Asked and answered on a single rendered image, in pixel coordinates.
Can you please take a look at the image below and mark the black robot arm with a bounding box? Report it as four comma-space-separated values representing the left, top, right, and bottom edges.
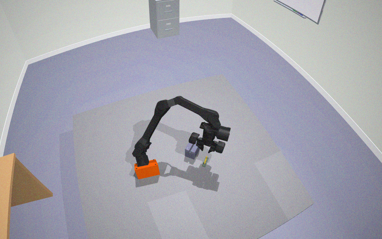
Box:
132, 96, 231, 167

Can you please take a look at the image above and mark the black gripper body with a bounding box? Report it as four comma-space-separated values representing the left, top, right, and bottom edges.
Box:
189, 132, 225, 153

